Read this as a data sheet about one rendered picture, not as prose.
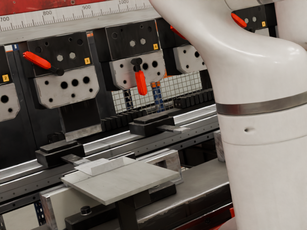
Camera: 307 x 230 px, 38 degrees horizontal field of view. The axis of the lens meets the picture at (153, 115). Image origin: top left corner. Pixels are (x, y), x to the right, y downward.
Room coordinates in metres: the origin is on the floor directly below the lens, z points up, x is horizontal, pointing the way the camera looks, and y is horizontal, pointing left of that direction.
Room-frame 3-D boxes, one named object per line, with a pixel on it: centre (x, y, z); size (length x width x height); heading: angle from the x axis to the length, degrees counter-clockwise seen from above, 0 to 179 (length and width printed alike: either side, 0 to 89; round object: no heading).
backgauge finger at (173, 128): (1.42, -0.02, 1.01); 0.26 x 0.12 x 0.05; 29
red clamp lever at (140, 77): (1.14, 0.02, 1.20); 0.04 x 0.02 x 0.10; 29
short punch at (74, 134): (1.12, 0.18, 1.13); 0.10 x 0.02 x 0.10; 119
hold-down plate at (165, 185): (1.09, 0.12, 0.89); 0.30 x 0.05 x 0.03; 119
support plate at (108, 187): (0.99, 0.11, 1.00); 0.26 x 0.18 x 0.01; 29
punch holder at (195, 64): (1.30, -0.14, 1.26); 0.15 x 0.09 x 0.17; 119
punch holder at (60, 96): (1.10, 0.21, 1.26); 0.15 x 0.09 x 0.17; 119
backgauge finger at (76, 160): (1.26, 0.27, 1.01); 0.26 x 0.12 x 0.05; 29
